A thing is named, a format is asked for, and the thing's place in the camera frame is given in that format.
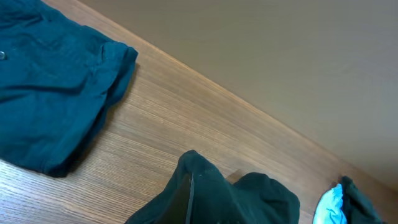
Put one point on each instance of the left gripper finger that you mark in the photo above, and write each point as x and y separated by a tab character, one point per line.
179	210

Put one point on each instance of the black shorts with white lining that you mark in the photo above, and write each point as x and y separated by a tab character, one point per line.
254	198

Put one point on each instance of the light blue garment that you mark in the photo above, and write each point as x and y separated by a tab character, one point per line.
329	208

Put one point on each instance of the folded navy blue shorts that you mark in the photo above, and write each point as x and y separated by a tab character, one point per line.
58	81

